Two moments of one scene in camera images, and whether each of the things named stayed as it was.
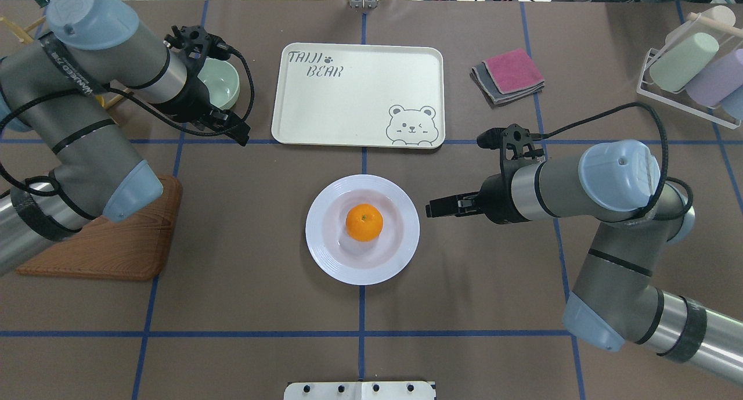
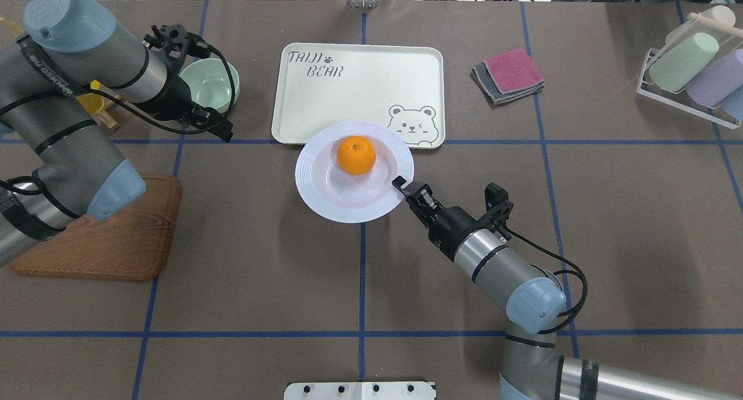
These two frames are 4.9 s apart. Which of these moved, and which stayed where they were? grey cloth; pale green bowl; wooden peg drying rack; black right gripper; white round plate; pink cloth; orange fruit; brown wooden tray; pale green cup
Moved: orange fruit; black right gripper; white round plate
Stayed: grey cloth; pink cloth; pale green cup; brown wooden tray; pale green bowl; wooden peg drying rack
